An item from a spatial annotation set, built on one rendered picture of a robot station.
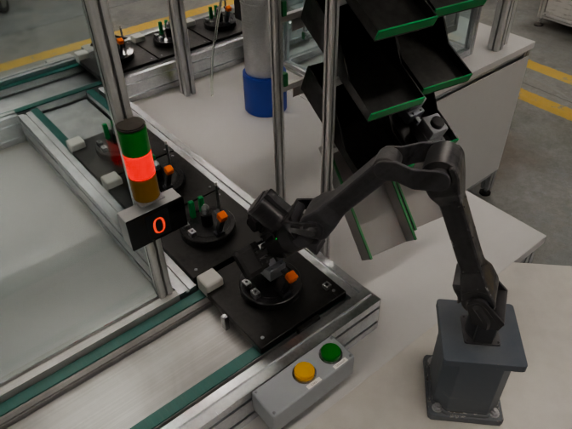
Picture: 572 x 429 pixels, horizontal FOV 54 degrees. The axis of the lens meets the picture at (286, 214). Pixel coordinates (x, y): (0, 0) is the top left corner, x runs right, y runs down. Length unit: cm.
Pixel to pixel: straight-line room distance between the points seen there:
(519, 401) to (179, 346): 72
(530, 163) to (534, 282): 207
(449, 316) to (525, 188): 226
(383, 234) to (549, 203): 203
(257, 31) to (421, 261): 93
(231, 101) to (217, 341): 116
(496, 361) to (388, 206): 46
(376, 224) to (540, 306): 44
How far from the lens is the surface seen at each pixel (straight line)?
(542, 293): 153
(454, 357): 108
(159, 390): 121
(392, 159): 89
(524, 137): 380
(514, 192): 330
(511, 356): 111
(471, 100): 257
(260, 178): 177
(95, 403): 123
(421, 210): 143
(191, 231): 138
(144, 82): 226
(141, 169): 103
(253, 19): 193
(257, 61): 198
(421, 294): 143
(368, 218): 133
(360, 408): 123
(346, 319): 123
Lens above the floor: 191
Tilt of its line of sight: 40 degrees down
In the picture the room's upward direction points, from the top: 2 degrees counter-clockwise
